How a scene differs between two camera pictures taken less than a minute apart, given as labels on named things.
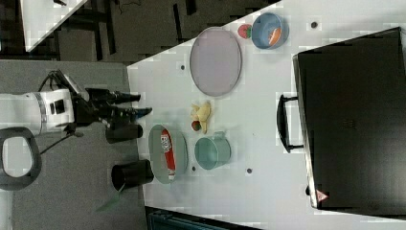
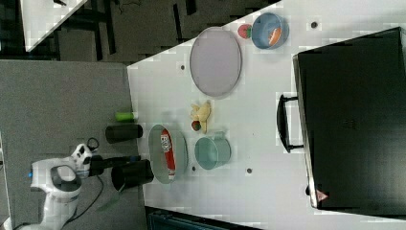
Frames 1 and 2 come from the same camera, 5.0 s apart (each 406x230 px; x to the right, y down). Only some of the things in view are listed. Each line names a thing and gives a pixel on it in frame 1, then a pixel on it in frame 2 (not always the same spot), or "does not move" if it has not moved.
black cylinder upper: (124, 133) does not move
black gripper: (99, 105) -> (98, 163)
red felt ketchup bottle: (167, 143) does not move
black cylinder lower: (131, 173) does not move
